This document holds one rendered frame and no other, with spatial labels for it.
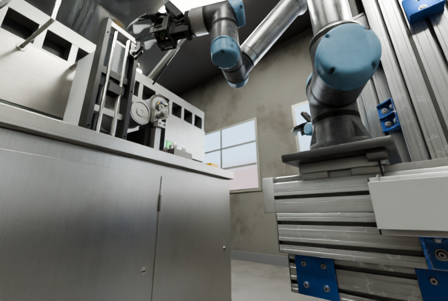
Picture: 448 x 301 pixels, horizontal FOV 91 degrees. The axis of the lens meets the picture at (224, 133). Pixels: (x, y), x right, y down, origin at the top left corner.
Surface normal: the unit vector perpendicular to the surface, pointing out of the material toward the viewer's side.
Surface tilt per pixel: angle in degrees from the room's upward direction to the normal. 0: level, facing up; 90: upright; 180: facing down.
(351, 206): 90
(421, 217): 90
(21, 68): 90
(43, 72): 90
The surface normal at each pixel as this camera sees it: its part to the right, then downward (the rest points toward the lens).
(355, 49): -0.26, -0.20
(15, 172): 0.86, -0.18
